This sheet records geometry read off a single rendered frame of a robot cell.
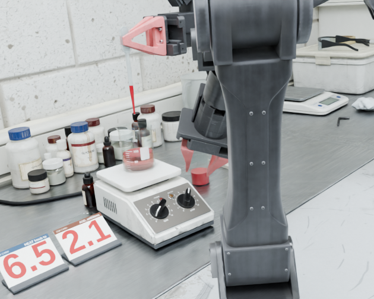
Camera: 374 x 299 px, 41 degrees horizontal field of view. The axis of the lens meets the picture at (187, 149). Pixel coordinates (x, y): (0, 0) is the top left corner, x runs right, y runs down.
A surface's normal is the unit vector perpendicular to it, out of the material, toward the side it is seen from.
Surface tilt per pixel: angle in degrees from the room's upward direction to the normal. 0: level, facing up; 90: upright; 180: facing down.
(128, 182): 0
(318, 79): 94
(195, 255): 0
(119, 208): 90
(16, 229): 0
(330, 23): 90
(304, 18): 105
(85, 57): 90
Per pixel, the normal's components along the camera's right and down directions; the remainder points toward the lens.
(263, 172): 0.02, 0.49
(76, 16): 0.71, 0.16
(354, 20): -0.69, 0.28
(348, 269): -0.08, -0.95
